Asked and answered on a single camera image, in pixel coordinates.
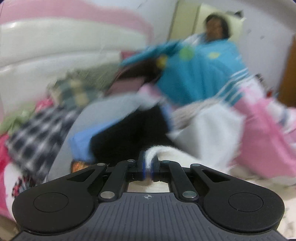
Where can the blue cloth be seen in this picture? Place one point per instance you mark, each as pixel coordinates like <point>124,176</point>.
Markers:
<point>81,141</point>

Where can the brown wooden door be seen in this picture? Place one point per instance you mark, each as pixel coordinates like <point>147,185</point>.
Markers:
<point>289,74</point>

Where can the pink and teal printed quilt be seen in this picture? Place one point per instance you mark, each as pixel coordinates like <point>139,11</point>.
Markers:
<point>196,76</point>

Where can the black and white plaid cloth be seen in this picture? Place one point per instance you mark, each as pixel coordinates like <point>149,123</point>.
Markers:
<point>39,139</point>

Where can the pink and cream padded headboard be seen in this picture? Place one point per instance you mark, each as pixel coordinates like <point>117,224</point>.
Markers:
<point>57,41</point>

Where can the pale yellow wardrobe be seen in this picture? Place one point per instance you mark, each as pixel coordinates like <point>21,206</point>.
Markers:
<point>185,18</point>

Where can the pink floral fleece blanket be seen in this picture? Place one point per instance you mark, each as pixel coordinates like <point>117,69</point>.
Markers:
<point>7,166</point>

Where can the cream fleece sweater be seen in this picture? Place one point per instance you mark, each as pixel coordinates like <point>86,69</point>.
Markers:
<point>208,134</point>

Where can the pink checkered cloth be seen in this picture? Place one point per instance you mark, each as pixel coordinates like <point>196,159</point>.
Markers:
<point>196,111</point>

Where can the green checkered cloth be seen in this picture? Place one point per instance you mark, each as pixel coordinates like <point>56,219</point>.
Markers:
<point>74,92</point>

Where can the dark maroon cloth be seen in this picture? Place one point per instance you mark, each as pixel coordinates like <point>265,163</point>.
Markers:
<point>134,78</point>

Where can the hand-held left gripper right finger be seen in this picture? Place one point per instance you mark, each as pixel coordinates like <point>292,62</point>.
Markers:
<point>152,172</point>

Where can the grey cloth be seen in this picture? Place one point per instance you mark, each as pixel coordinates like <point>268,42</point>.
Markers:
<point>115,106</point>

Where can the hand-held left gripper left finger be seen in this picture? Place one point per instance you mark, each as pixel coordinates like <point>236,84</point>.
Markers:
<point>143,169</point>

